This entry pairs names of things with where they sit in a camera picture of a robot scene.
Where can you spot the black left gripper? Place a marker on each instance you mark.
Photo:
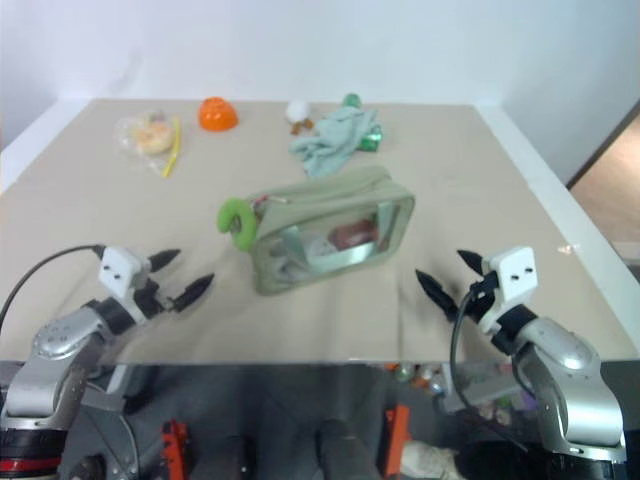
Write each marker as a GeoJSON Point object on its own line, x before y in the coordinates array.
{"type": "Point", "coordinates": [150, 299]}

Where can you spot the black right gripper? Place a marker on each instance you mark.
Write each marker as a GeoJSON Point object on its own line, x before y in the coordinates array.
{"type": "Point", "coordinates": [481, 295]}

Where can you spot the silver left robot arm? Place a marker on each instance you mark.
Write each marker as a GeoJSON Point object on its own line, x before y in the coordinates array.
{"type": "Point", "coordinates": [55, 340]}

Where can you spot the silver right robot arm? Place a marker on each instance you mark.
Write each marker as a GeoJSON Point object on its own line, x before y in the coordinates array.
{"type": "Point", "coordinates": [565, 370]}

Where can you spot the reddish-brown blurry object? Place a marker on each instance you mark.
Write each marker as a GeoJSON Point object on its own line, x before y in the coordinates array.
{"type": "Point", "coordinates": [352, 234]}

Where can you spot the green transparent toiletry pouch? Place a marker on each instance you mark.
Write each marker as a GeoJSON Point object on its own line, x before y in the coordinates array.
{"type": "Point", "coordinates": [320, 197]}

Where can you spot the beige table cloth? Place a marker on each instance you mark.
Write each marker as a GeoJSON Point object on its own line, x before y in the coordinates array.
{"type": "Point", "coordinates": [100, 200]}

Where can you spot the yellow strip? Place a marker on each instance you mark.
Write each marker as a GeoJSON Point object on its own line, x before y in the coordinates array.
{"type": "Point", "coordinates": [175, 145]}

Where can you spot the clear plastic snack bag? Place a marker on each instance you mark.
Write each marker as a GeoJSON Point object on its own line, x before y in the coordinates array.
{"type": "Point", "coordinates": [145, 137]}

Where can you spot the green crushed can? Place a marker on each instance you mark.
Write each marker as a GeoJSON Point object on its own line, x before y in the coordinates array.
{"type": "Point", "coordinates": [373, 138]}

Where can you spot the orange plastic bowl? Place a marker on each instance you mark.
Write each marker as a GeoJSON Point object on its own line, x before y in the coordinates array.
{"type": "Point", "coordinates": [218, 115]}

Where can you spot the orange clamp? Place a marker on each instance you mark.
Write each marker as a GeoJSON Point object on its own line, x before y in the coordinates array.
{"type": "Point", "coordinates": [398, 435]}
{"type": "Point", "coordinates": [174, 447]}

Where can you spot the light teal cloth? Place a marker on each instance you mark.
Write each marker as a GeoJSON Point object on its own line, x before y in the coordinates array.
{"type": "Point", "coordinates": [332, 137]}

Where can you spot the small brown object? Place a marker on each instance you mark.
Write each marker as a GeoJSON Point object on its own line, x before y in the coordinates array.
{"type": "Point", "coordinates": [301, 127]}

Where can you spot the white ball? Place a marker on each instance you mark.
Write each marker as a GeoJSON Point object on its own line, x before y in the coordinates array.
{"type": "Point", "coordinates": [298, 110]}

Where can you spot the green round object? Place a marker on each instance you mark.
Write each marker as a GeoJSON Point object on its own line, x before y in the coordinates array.
{"type": "Point", "coordinates": [352, 100]}

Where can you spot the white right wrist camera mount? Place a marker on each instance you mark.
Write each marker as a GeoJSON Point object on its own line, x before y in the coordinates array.
{"type": "Point", "coordinates": [515, 272]}

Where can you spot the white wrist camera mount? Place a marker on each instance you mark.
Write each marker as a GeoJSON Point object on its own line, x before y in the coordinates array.
{"type": "Point", "coordinates": [515, 272]}
{"type": "Point", "coordinates": [117, 267]}

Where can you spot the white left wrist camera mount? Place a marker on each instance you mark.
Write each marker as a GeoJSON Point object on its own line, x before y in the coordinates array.
{"type": "Point", "coordinates": [117, 267]}

